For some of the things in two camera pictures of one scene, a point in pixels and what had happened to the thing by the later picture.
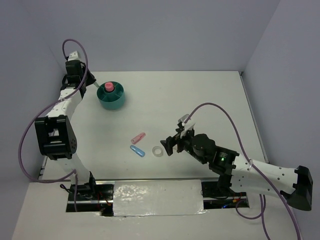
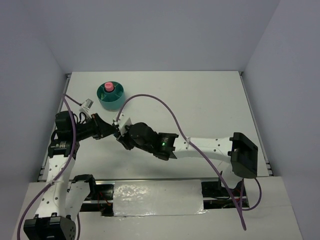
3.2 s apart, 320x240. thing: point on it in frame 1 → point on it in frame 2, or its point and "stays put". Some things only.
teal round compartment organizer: [111, 101] stays put
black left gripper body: [88, 79] → [88, 129]
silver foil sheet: [167, 197] stays put
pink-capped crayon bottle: [109, 86] stays put
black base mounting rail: [99, 195] stays put
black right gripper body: [185, 143] → [126, 139]
